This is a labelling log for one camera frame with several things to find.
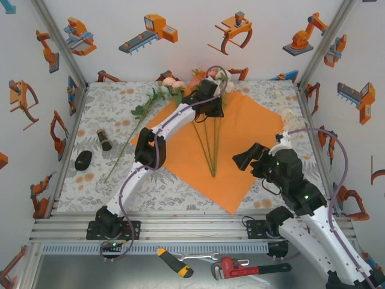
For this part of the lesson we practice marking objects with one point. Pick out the white fake bud stem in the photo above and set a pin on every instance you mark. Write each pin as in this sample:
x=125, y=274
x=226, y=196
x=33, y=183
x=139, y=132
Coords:
x=230, y=86

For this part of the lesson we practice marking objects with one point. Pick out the orange wrapping paper sheet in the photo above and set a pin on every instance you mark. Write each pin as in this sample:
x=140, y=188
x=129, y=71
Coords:
x=240, y=135

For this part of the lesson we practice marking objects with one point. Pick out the peach fake rose stem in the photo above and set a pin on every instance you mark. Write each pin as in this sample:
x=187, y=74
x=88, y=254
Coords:
x=170, y=81

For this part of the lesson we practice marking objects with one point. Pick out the cream sheer ribbon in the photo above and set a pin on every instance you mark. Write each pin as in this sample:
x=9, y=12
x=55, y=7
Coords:
x=288, y=116

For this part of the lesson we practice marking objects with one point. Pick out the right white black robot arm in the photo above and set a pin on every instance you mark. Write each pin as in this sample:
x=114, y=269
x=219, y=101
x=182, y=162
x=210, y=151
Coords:
x=319, y=238

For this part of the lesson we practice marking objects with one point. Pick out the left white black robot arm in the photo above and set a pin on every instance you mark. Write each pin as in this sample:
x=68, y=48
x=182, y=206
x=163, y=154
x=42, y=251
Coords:
x=129, y=186

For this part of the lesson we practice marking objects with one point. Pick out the silver open-end wrench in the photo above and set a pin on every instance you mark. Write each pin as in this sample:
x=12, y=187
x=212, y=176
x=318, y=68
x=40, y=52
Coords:
x=195, y=256

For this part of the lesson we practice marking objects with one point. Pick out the red pipe wrench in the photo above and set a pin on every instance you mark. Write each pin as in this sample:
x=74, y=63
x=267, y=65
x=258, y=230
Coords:
x=240, y=271

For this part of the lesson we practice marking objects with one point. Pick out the black brown cylinder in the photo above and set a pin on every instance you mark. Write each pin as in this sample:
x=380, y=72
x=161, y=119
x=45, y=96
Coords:
x=104, y=140

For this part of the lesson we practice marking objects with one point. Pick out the black computer mouse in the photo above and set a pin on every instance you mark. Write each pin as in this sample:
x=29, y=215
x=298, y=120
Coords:
x=83, y=160

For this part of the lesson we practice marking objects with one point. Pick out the floral grey table mat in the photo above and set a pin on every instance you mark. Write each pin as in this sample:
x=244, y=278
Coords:
x=90, y=192

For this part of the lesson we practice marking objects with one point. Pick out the small circuit board green light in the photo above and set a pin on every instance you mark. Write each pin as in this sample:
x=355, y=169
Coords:
x=112, y=245

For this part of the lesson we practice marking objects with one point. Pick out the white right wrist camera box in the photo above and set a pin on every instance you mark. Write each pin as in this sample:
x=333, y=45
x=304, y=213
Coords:
x=284, y=141

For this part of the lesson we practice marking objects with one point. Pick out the aluminium side rail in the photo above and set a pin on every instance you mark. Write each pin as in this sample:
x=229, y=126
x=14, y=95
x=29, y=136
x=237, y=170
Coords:
x=304, y=103
x=75, y=120

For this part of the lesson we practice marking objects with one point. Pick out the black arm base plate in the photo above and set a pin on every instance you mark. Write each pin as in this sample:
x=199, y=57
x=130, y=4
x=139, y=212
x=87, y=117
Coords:
x=255, y=231
x=135, y=230

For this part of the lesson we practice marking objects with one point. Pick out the aluminium front frame rails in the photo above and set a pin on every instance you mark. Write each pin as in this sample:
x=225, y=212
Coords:
x=195, y=228

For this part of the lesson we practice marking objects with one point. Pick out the aluminium frame post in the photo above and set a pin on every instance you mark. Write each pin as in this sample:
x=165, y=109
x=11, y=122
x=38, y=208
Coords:
x=57, y=39
x=325, y=42

